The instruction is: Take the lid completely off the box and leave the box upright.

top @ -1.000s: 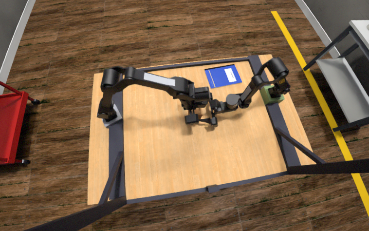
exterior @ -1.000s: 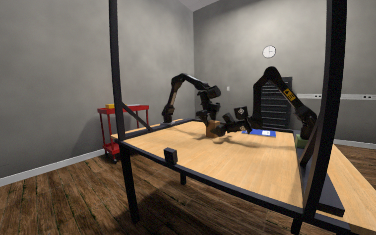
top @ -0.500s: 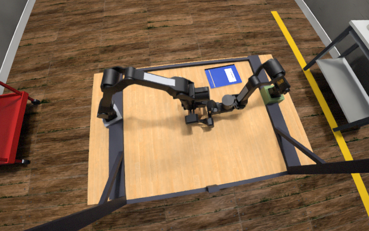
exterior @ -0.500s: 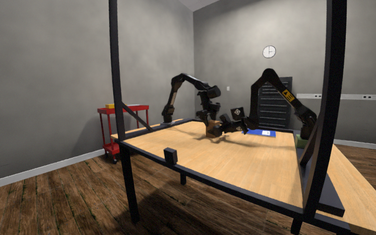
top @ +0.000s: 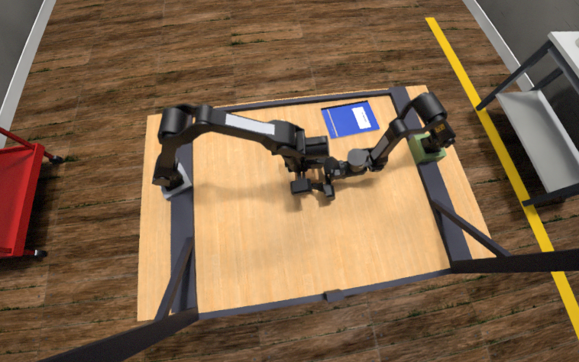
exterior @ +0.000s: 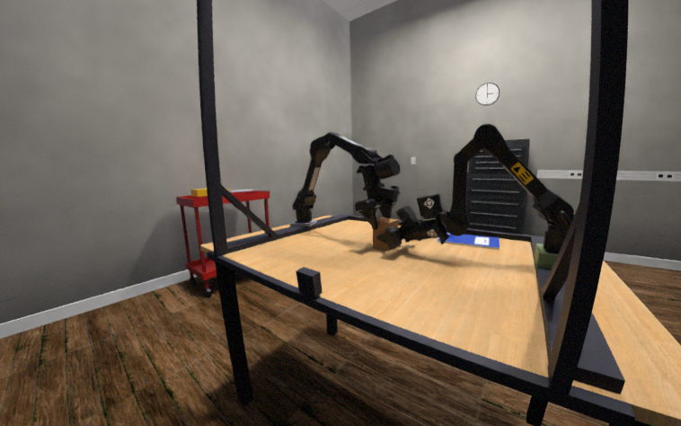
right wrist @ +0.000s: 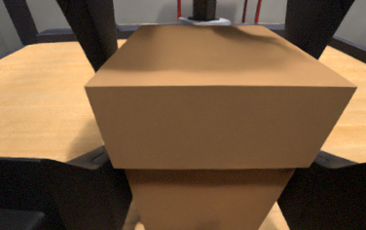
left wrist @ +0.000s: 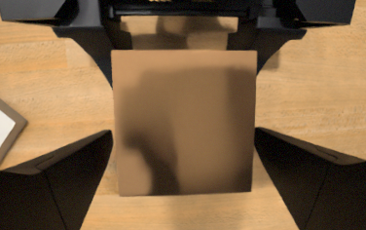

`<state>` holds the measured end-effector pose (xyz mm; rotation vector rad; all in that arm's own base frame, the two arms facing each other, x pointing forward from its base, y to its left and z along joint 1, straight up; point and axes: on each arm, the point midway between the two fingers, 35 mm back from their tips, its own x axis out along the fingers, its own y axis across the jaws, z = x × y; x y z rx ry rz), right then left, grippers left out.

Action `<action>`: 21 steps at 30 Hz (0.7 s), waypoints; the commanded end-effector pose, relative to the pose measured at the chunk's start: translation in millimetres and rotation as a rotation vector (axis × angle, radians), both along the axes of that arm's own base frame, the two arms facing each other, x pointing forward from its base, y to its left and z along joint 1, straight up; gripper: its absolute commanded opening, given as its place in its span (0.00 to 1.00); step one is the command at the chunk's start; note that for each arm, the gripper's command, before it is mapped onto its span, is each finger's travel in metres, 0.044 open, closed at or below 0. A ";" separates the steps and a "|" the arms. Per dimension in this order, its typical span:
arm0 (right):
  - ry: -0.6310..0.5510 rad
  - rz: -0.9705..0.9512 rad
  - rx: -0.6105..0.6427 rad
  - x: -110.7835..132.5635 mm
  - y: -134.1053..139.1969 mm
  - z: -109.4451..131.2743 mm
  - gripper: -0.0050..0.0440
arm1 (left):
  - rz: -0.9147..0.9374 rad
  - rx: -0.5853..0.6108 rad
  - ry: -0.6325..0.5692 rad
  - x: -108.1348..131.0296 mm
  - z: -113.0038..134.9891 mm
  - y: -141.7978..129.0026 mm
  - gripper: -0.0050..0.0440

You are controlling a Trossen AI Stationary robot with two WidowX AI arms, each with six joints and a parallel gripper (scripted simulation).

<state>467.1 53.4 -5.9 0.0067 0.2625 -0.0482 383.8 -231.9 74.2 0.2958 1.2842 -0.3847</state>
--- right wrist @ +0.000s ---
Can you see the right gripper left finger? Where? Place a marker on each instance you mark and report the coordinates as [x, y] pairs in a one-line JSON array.
[[84, 193]]

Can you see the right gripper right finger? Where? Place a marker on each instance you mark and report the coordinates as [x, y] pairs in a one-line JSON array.
[[329, 195]]

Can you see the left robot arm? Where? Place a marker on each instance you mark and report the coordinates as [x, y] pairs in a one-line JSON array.
[[204, 10]]

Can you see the brown cardboard box lid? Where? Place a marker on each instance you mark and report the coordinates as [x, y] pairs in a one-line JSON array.
[[206, 97]]

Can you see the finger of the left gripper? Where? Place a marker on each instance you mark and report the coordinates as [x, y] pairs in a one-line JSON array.
[[93, 24], [311, 24]]

